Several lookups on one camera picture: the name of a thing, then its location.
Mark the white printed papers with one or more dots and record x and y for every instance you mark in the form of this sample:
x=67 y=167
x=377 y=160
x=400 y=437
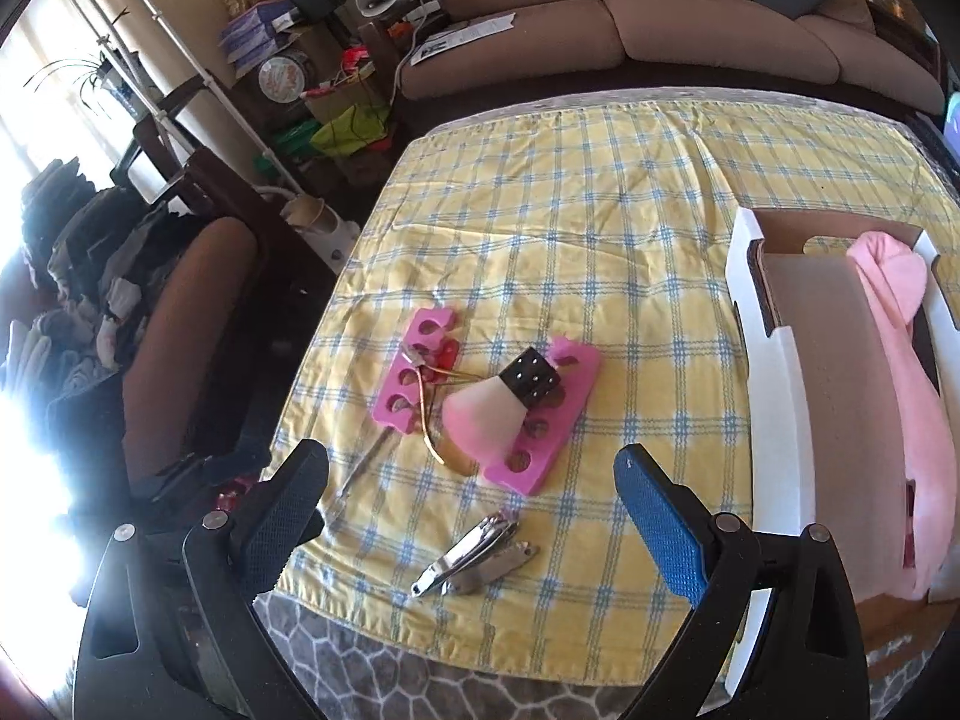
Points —
x=465 y=37

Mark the small metal nail clipper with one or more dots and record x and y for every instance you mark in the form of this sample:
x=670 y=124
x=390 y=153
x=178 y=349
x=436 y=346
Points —
x=499 y=568

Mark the metal cuticle pusher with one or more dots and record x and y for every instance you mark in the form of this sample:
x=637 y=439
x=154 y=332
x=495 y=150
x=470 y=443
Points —
x=367 y=465

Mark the white cardboard box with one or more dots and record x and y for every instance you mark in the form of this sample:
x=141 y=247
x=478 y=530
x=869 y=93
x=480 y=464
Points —
x=772 y=390

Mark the pink foam toe separator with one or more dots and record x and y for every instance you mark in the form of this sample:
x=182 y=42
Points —
x=577 y=371
x=397 y=397

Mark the brown upholstered chair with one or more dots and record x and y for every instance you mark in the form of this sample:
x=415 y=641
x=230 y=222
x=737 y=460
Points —
x=187 y=330

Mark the grey stone-pattern blanket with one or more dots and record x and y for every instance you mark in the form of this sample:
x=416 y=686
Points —
x=420 y=682

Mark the pile of clothes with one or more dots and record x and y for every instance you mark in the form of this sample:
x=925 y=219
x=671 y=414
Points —
x=90 y=277

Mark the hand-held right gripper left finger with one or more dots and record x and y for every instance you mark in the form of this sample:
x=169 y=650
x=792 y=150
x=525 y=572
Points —
x=285 y=525

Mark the green bag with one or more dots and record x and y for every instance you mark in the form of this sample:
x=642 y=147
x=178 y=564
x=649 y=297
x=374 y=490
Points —
x=345 y=131

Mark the potted green plant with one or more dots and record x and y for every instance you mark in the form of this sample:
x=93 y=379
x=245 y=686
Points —
x=82 y=71

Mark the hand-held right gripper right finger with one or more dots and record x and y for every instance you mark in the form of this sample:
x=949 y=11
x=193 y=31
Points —
x=664 y=532

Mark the pink fluffy headband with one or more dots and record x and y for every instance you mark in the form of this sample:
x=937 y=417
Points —
x=900 y=390

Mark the large metal nail clipper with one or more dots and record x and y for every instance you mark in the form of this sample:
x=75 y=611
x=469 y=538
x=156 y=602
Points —
x=469 y=551

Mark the purple flat boxes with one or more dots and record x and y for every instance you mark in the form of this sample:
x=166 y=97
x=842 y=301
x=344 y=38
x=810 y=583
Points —
x=259 y=34

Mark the gold cuticle scissors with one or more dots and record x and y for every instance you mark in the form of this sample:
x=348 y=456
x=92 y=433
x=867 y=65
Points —
x=450 y=377

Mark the round printed tin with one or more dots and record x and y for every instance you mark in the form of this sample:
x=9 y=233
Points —
x=283 y=79

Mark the beige sofa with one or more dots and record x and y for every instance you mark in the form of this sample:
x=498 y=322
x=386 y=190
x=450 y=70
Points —
x=712 y=37

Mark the white coat rack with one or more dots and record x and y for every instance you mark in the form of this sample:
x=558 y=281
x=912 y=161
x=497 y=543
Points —
x=225 y=101

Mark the yellow plaid cloth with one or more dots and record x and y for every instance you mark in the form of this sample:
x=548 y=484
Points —
x=600 y=240

